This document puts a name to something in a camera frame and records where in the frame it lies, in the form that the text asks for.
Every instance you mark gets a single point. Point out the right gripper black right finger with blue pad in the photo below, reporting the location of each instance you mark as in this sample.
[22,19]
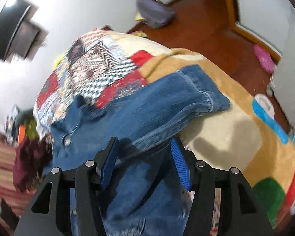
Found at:
[240,212]

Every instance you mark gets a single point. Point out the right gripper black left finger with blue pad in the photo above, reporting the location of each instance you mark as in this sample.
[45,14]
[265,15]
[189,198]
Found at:
[48,211]

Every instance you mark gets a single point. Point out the blue denim jacket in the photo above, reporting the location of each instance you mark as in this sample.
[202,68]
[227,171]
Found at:
[144,196]

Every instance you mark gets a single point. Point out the maroon crumpled garment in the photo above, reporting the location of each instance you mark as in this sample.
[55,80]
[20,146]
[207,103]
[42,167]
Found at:
[32,155]

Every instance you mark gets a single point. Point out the beige cartoon fleece blanket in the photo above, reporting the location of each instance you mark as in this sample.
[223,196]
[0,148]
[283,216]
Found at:
[236,137]

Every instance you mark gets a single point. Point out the orange box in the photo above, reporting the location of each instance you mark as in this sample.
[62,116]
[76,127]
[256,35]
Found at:
[21,133]

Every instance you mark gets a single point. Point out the grey green neck pillow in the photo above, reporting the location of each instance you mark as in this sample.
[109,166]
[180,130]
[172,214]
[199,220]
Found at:
[22,117]

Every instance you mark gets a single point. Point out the pink croc shoe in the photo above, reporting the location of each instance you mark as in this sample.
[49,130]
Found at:
[264,59]

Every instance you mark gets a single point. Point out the patchwork patterned quilt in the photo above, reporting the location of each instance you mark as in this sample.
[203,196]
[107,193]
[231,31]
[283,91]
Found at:
[92,63]

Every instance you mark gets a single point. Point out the white sliding wardrobe door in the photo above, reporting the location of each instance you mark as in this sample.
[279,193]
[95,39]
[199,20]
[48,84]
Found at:
[266,19]

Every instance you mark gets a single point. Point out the purple grey backpack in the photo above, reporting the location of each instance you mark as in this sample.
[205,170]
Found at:
[155,13]

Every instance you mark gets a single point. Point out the brown wooden door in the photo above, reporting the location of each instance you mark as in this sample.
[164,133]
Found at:
[233,17]

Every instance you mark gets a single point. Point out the small black wall monitor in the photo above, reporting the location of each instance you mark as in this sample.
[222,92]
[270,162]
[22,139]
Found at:
[28,39]

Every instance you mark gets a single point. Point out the black wall television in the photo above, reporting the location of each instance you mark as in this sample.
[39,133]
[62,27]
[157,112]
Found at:
[11,17]

